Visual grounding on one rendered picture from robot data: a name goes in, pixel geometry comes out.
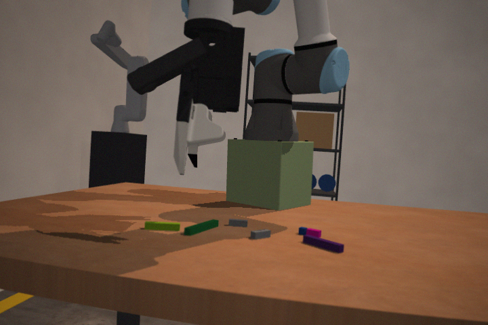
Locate magenta block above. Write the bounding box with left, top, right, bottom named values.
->
left=306, top=228, right=321, bottom=238

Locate purple rod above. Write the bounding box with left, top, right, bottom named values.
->
left=303, top=235, right=344, bottom=253

